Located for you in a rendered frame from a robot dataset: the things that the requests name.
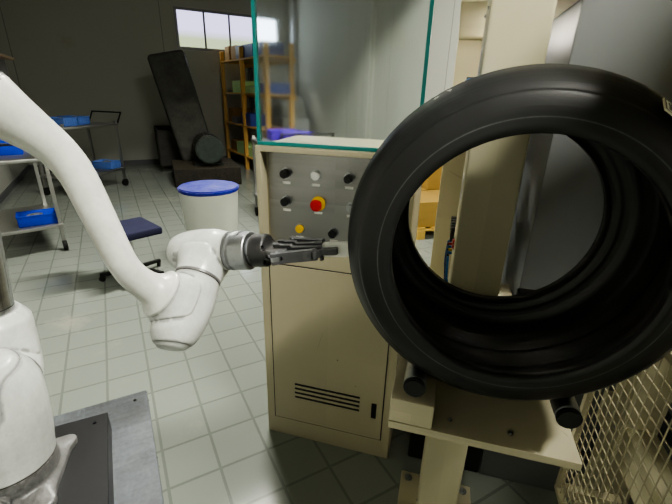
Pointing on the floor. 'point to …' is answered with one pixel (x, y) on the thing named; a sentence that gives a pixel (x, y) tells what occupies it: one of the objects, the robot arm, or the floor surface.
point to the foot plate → (417, 489)
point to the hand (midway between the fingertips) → (339, 249)
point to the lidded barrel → (210, 204)
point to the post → (487, 206)
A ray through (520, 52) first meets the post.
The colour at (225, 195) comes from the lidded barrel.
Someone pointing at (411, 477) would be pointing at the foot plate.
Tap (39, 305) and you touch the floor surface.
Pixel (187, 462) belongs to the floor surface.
